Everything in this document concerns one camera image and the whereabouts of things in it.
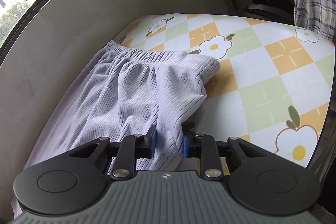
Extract floral checkered tablecloth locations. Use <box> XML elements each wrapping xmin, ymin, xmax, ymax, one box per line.
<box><xmin>115</xmin><ymin>13</ymin><xmax>336</xmax><ymax>169</ymax></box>

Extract lavender ribbed pants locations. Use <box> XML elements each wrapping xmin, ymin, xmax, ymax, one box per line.
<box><xmin>12</xmin><ymin>40</ymin><xmax>220</xmax><ymax>216</ymax></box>

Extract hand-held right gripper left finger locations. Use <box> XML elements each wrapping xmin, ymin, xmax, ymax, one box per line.
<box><xmin>67</xmin><ymin>124</ymin><xmax>158</xmax><ymax>179</ymax></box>

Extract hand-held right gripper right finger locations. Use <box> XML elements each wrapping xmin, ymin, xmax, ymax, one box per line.
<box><xmin>182</xmin><ymin>122</ymin><xmax>263</xmax><ymax>179</ymax></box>

